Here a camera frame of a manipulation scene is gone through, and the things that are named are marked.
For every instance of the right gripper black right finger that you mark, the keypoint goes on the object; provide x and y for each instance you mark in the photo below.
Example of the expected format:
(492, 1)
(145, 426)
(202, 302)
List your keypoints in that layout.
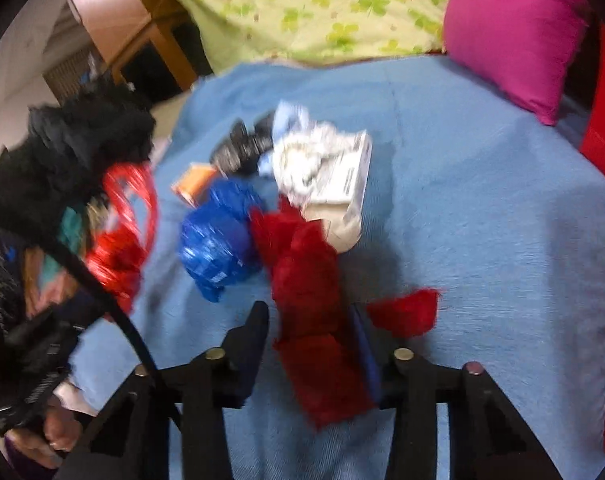
(377, 349)

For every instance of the green clover pattern quilt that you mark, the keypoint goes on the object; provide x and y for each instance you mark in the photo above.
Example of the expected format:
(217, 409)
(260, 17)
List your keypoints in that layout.
(315, 32)

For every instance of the bright red knotted plastic bag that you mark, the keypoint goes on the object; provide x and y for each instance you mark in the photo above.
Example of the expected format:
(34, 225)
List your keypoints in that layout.
(119, 252)

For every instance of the dark red plastic bag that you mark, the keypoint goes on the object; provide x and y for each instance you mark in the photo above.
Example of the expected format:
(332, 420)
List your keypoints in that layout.
(317, 343)

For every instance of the light blue tied plastic bag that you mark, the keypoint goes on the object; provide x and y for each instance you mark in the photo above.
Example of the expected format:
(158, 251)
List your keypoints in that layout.
(282, 124)

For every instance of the small orange packet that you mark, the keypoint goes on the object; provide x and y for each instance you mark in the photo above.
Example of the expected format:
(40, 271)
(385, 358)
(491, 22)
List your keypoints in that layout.
(194, 183)

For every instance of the magenta pillow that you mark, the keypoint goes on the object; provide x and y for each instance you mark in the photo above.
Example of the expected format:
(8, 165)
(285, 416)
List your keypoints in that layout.
(524, 47)

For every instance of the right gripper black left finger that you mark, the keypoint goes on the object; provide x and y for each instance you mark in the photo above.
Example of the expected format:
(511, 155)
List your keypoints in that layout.
(244, 346)

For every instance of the person's left hand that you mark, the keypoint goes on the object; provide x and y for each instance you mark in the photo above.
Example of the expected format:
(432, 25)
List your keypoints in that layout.
(60, 432)

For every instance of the white plastic bag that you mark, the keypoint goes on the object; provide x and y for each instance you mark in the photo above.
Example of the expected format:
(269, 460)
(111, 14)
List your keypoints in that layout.
(299, 156)

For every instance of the white printed cardboard box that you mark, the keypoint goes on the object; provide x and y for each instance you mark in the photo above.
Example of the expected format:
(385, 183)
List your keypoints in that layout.
(339, 193)

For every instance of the colourful clothes heap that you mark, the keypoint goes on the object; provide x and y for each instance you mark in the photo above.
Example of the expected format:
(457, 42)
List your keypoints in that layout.
(37, 271)

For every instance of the black crumpled plastic bag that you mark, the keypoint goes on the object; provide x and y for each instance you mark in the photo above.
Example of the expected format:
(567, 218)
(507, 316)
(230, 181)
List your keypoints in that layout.
(238, 153)

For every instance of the blue crumpled plastic bag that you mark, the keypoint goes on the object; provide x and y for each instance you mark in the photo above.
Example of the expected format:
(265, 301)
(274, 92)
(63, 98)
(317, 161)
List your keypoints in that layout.
(216, 246)

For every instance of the blue bed blanket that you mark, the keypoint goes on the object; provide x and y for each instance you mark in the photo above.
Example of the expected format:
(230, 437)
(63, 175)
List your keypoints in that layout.
(467, 193)

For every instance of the black fluffy clothing pile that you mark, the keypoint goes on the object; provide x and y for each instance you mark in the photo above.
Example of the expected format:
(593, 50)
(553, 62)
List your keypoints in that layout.
(62, 160)

